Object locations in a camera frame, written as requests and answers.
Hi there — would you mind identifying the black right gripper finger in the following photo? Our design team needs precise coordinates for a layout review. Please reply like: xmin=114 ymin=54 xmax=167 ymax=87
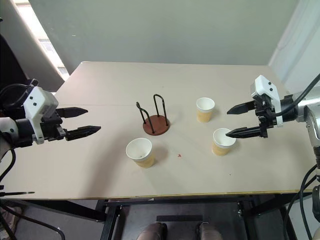
xmin=226 ymin=100 xmax=256 ymax=116
xmin=225 ymin=126 xmax=262 ymax=139

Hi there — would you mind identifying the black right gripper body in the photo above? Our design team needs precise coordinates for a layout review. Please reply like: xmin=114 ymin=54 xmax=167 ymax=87
xmin=252 ymin=93 xmax=277 ymax=139

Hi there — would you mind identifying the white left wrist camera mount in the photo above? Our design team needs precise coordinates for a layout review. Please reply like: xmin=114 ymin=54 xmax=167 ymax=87
xmin=23 ymin=86 xmax=60 ymax=145

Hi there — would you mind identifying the brown round wire rack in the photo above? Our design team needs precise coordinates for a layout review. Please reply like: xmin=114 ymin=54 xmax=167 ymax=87
xmin=135 ymin=93 xmax=171 ymax=137

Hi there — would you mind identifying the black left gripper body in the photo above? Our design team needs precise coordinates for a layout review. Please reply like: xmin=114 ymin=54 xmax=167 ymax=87
xmin=39 ymin=108 xmax=69 ymax=142

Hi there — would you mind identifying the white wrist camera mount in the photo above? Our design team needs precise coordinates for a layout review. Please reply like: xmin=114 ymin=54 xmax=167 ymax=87
xmin=23 ymin=86 xmax=60 ymax=145
xmin=250 ymin=74 xmax=284 ymax=128

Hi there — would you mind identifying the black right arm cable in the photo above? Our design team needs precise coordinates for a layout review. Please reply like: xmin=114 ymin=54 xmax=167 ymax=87
xmin=266 ymin=73 xmax=320 ymax=122

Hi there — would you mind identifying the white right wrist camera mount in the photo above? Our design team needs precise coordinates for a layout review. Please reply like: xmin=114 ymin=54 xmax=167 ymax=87
xmin=250 ymin=74 xmax=284 ymax=128

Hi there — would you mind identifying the black metal table frame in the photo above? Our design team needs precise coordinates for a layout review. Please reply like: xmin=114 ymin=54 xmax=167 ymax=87
xmin=0 ymin=191 xmax=311 ymax=240

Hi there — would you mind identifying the yellow paper cup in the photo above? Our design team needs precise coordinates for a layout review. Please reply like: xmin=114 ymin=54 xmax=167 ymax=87
xmin=211 ymin=127 xmax=237 ymax=157
xmin=125 ymin=137 xmax=155 ymax=169
xmin=195 ymin=97 xmax=216 ymax=124

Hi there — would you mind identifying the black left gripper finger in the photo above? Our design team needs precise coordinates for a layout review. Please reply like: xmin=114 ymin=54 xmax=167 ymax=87
xmin=65 ymin=125 xmax=102 ymax=141
xmin=56 ymin=107 xmax=89 ymax=119

